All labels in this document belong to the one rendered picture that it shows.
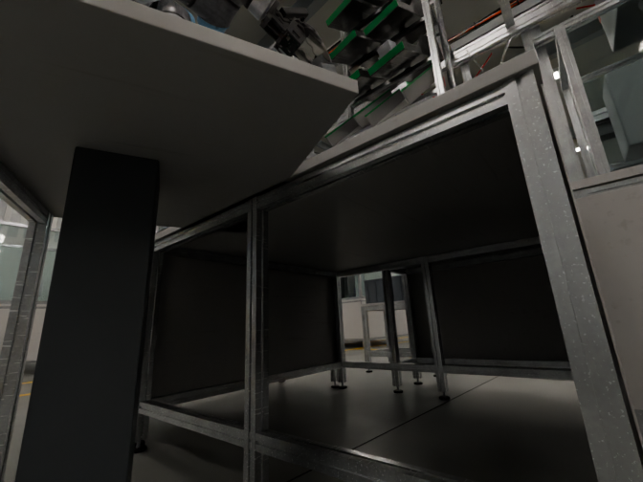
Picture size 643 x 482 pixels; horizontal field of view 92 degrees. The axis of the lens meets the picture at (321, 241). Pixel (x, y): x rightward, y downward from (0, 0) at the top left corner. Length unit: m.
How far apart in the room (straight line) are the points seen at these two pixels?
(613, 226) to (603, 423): 0.83
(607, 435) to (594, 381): 0.06
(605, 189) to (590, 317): 0.84
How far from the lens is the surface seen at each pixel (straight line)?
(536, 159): 0.62
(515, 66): 0.69
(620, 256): 1.30
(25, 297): 1.28
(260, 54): 0.57
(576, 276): 0.57
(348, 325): 6.24
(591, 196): 1.34
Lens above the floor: 0.43
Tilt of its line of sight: 15 degrees up
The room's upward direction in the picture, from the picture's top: 3 degrees counter-clockwise
